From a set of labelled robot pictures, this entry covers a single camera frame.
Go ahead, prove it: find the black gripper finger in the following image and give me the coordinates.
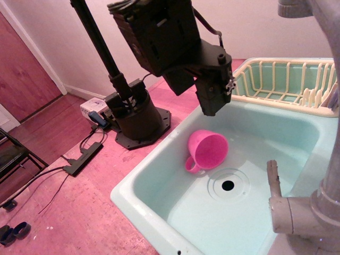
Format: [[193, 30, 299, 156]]
[[195, 78, 216, 116], [214, 64, 236, 104]]

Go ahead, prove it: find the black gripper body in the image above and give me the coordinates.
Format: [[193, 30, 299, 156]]
[[107, 1, 232, 95]]

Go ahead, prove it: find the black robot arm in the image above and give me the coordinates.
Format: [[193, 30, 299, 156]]
[[71, 1, 236, 150]]

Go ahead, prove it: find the pink plastic cup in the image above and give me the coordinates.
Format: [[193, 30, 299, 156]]
[[185, 130, 229, 174]]

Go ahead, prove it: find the cream dish drying rack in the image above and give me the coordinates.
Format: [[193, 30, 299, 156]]
[[232, 58, 339, 117]]

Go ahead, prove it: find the white cardboard box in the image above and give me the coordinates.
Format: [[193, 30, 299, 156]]
[[80, 98, 108, 120]]

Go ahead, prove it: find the blue adapter plug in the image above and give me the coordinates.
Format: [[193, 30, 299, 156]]
[[88, 111, 108, 128]]

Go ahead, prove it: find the mint green toy sink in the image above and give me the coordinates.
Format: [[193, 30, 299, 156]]
[[110, 101, 338, 254]]

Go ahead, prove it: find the wooden door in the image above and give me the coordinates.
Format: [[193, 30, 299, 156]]
[[1, 15, 62, 123]]

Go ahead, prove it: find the black usb hub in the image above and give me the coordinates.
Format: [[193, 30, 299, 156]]
[[63, 142, 104, 177]]

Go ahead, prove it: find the grey toy faucet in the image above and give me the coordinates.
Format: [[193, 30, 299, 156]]
[[266, 0, 340, 255]]

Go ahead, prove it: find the black metal chair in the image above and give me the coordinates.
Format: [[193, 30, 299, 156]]
[[1, 129, 49, 211]]

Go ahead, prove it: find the thin black cable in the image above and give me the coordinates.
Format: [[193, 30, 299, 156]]
[[38, 174, 70, 215]]

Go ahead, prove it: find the black thick cable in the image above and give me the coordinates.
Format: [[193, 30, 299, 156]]
[[0, 166, 67, 208]]

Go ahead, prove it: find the black ring strap left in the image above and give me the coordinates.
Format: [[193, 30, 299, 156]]
[[0, 225, 14, 245]]

